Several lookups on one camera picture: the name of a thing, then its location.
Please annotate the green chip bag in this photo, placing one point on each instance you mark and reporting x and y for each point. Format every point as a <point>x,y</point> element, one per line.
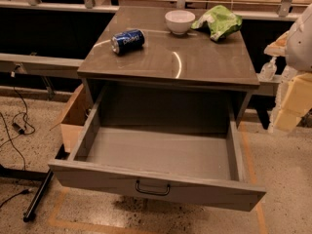
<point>220,22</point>

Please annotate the left clear sanitizer bottle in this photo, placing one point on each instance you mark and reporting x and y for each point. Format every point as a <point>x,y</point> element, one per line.
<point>268,70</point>

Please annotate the black drawer handle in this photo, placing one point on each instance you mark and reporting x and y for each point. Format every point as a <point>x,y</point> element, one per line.
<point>152,190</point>

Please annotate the grey metal rail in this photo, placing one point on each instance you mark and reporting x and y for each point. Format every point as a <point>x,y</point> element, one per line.
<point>268,88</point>
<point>43,66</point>

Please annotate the white bowl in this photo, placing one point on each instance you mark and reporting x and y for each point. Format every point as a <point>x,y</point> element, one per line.
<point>179,21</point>

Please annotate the cardboard box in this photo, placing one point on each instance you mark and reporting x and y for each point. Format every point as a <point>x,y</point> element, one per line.
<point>72,118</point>

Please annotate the black metal stand leg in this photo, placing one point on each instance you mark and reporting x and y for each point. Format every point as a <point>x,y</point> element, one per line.
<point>43,177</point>

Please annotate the grey metal rail left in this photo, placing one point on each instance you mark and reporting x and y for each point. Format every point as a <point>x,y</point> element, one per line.
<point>43,66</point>

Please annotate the blue pepsi can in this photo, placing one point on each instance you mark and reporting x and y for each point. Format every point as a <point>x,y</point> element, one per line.
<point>126,41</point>

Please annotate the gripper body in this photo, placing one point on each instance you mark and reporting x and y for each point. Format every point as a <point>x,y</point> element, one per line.
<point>300,51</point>

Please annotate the grey drawer cabinet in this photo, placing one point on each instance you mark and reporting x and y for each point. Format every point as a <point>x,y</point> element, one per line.
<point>192,60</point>

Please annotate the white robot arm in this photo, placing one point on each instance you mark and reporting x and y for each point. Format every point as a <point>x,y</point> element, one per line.
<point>298,52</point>

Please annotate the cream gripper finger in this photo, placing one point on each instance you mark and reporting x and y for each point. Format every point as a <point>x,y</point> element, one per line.
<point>278,47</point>

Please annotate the grey top drawer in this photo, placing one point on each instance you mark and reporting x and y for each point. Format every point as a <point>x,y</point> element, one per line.
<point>186,139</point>

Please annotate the grey metal rail right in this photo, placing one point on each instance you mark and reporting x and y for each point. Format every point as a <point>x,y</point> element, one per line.
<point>268,88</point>

